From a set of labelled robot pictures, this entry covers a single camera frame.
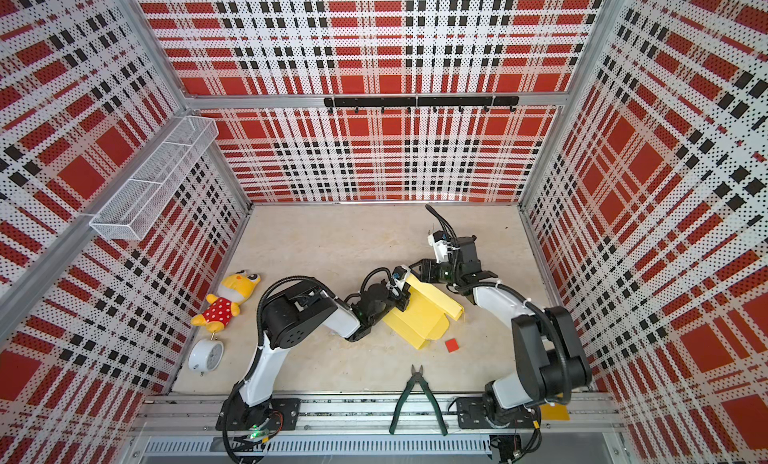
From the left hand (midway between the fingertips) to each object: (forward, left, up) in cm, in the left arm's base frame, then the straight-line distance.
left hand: (415, 278), depth 96 cm
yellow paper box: (-12, -3, -3) cm, 13 cm away
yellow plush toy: (-7, +55, +5) cm, 56 cm away
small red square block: (-20, -10, -4) cm, 23 cm away
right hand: (-2, 0, +9) cm, 9 cm away
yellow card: (-37, -36, -4) cm, 52 cm away
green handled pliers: (-29, 0, -3) cm, 29 cm away
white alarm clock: (-26, +55, +5) cm, 61 cm away
